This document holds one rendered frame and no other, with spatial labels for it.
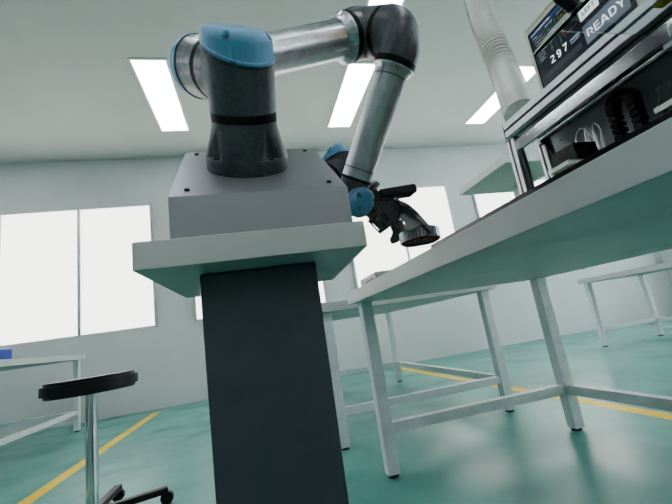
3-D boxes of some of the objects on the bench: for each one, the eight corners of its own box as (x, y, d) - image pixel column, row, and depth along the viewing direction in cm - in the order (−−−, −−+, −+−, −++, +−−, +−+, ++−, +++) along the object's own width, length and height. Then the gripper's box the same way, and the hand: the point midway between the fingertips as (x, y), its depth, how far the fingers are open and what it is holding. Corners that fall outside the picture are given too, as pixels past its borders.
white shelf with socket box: (530, 260, 147) (502, 155, 156) (477, 276, 182) (457, 189, 191) (602, 252, 155) (571, 151, 164) (538, 268, 190) (516, 185, 199)
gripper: (347, 211, 111) (394, 261, 110) (365, 186, 94) (420, 245, 93) (367, 195, 114) (412, 243, 113) (387, 167, 96) (441, 224, 96)
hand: (421, 237), depth 104 cm, fingers closed on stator, 13 cm apart
